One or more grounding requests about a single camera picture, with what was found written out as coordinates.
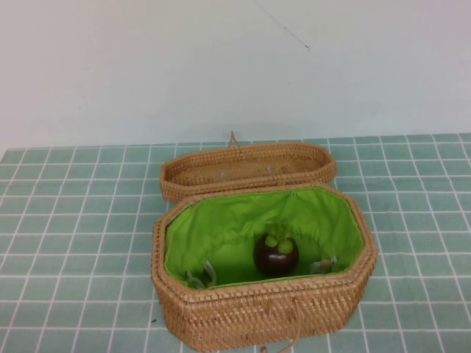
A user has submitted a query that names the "dark purple mangosteen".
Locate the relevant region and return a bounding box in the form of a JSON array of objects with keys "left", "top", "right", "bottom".
[{"left": 252, "top": 224, "right": 300, "bottom": 279}]

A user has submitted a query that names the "woven rattan basket lid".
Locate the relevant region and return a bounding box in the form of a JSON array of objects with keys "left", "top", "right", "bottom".
[{"left": 159, "top": 141, "right": 338, "bottom": 204}]

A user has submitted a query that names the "woven rattan basket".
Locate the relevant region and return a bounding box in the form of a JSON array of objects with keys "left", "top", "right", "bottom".
[{"left": 150, "top": 182, "right": 379, "bottom": 343}]

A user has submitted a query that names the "lime green fabric lining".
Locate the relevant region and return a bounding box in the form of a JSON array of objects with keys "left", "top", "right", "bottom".
[{"left": 163, "top": 186, "right": 365, "bottom": 290}]

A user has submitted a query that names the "green grid tablecloth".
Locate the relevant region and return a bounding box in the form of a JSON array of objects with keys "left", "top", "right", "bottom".
[{"left": 0, "top": 134, "right": 471, "bottom": 353}]

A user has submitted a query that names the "white drawstring cord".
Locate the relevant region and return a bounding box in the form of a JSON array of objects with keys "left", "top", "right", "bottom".
[
  {"left": 183, "top": 260, "right": 218, "bottom": 290},
  {"left": 311, "top": 254, "right": 339, "bottom": 275}
]

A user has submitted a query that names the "tan basket closure cord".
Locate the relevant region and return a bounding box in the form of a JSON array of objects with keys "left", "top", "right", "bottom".
[{"left": 260, "top": 299, "right": 305, "bottom": 350}]

